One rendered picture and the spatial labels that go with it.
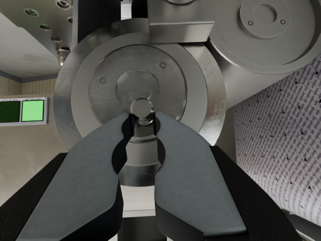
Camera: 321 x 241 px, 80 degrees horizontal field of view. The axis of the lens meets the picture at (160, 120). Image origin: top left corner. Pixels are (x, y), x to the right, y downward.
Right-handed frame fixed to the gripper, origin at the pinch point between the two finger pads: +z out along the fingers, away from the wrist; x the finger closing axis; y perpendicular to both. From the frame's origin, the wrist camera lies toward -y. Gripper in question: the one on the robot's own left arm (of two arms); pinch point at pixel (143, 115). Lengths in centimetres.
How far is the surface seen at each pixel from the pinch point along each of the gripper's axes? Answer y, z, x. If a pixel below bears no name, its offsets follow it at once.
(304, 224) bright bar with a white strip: 27.3, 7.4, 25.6
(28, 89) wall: 115, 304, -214
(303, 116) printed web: 5.3, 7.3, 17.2
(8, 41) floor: 29, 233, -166
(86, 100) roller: 0.7, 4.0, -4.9
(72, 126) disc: 2.5, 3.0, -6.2
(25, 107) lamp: 15.9, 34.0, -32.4
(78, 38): -3.4, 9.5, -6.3
